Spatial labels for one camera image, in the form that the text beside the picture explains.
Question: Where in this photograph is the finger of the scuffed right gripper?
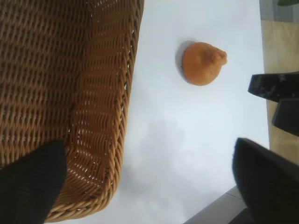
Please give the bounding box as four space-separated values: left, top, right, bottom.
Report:
248 73 299 103

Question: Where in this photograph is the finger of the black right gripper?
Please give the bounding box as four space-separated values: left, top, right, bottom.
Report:
271 98 299 134

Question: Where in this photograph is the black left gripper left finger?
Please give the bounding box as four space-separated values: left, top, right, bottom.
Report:
0 139 68 224

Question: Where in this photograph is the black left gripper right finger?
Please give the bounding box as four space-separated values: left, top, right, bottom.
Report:
232 137 299 224

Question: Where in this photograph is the lumpy orange fruit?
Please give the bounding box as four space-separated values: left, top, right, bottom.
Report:
181 42 228 86

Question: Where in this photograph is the brown woven wicker basket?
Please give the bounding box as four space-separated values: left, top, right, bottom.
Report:
0 0 145 223

